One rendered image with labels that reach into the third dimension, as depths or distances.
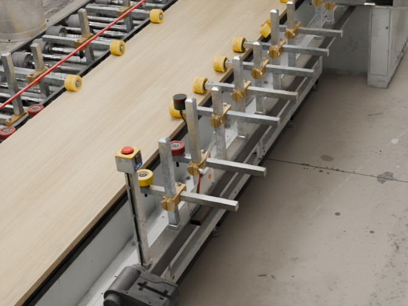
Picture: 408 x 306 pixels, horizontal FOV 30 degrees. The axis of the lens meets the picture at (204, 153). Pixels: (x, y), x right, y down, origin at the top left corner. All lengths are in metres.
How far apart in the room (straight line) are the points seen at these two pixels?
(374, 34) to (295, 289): 2.30
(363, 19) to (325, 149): 1.15
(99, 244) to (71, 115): 0.87
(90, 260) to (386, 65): 3.20
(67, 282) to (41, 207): 0.34
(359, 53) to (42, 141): 2.95
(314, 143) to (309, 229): 0.91
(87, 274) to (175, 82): 1.26
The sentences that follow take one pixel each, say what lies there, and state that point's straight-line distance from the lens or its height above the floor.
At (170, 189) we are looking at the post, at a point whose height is 0.90.
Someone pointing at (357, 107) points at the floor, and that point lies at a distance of 5.44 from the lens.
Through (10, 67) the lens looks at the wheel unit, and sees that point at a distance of 3.85.
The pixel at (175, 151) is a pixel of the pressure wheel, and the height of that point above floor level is 0.90.
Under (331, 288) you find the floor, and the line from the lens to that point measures 3.90.
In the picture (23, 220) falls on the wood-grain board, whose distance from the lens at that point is 3.03.
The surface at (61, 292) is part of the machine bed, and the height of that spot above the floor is 0.74.
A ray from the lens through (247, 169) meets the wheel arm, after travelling 3.20.
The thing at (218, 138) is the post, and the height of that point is 0.85.
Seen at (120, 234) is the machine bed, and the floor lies 0.69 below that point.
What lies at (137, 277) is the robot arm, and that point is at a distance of 1.52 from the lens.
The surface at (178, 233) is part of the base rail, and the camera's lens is 3.14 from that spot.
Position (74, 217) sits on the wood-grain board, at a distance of 2.98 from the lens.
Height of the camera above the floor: 2.60
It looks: 31 degrees down
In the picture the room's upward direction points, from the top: 5 degrees counter-clockwise
